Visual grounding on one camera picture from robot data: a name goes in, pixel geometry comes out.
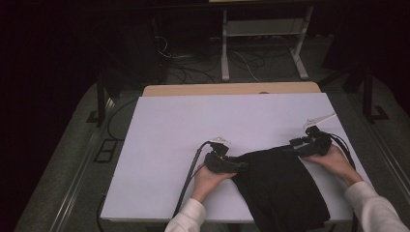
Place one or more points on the metal floor rail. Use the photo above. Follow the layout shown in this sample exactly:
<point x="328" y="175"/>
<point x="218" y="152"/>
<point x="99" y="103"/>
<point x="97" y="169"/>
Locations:
<point x="390" y="161"/>
<point x="77" y="187"/>

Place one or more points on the person's left hand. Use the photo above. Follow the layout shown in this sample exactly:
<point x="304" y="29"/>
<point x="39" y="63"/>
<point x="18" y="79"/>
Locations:
<point x="208" y="182"/>

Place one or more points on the black pants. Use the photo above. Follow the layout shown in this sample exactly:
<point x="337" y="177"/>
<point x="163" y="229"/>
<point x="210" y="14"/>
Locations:
<point x="280" y="190"/>

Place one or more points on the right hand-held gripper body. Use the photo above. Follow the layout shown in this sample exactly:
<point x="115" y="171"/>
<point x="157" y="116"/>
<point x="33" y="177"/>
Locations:
<point x="314" y="145"/>

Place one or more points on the black metal stand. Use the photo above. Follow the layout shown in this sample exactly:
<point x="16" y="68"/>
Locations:
<point x="100" y="96"/>
<point x="368" y="96"/>

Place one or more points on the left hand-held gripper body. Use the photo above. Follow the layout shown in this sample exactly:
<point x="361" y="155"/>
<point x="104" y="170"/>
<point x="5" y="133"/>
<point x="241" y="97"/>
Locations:
<point x="220" y="162"/>

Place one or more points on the black floor socket frame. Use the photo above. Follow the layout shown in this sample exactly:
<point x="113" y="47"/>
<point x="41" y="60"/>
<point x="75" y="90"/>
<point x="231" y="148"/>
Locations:
<point x="105" y="150"/>

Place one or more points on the person's right hand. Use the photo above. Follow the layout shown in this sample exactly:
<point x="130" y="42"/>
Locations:
<point x="333" y="162"/>

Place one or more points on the white metal desk frame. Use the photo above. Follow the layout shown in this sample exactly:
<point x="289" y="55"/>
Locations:
<point x="264" y="27"/>

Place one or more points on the wooden table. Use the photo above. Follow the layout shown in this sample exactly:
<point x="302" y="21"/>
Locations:
<point x="225" y="88"/>

